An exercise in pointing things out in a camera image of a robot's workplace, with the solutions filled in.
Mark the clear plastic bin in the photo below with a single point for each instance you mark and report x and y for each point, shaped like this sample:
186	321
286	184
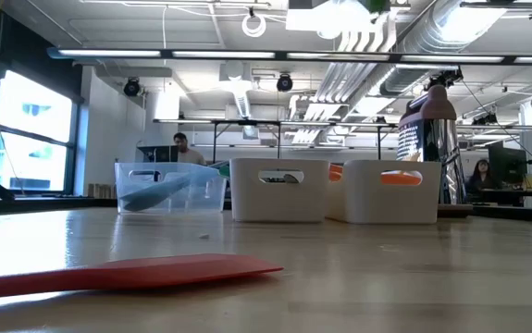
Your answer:
214	203

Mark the blue plastic spoon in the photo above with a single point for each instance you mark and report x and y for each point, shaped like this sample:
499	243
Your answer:
154	194

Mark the white plastic bin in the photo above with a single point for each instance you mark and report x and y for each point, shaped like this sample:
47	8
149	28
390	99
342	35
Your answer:
279	203
386	208

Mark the person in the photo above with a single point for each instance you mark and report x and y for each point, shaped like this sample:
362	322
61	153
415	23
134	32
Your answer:
480	178
189	155

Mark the black computer monitor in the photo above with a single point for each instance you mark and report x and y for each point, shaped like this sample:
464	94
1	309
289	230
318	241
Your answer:
508	166
157	152

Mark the long ceiling light fixture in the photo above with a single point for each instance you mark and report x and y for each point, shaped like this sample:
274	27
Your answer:
224	54

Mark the row of wooden blocks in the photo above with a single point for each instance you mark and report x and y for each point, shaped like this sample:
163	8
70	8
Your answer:
106	190

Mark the red silicone spatula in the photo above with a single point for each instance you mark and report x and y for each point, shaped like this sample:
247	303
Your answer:
131	273

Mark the large window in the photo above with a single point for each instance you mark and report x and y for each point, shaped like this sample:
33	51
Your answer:
34	139

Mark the black background workstation frame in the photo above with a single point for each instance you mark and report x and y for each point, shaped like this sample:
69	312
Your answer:
247	122

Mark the black ceiling camera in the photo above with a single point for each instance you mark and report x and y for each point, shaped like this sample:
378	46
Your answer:
284	82
131	87

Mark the silver ventilation duct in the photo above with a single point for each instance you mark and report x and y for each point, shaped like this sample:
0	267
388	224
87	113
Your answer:
432	28

